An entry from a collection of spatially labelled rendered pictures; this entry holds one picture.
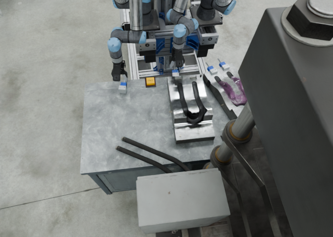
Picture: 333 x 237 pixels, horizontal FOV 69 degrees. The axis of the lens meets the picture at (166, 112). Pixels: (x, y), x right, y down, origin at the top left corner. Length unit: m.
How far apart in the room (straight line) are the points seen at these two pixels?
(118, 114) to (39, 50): 2.02
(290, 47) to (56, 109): 2.64
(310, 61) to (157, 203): 0.61
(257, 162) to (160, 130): 0.93
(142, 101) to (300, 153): 1.44
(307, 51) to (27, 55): 3.33
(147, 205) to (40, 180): 1.88
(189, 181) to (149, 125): 0.89
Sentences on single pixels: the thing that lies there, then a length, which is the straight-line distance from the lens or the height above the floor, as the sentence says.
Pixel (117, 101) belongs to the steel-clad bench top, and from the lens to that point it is 1.81.
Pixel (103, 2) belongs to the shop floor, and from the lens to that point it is 4.02.
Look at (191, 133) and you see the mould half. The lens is 1.61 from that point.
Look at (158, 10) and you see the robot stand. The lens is 2.14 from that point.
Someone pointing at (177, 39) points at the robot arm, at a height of 1.22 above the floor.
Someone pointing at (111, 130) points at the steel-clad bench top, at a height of 0.80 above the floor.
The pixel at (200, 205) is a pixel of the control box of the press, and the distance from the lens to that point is 0.86.
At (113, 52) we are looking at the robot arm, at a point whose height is 1.23.
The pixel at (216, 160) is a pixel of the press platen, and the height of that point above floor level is 1.29.
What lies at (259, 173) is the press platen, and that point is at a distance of 0.87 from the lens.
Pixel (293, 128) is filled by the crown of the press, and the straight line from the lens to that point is 0.48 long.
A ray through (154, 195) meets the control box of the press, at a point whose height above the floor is 1.47.
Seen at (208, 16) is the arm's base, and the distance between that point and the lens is 2.02.
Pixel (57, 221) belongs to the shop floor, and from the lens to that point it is 2.48.
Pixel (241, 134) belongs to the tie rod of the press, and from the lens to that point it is 0.85.
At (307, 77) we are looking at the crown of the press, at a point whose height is 2.01.
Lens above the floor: 2.31
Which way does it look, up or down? 60 degrees down
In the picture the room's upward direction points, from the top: 3 degrees clockwise
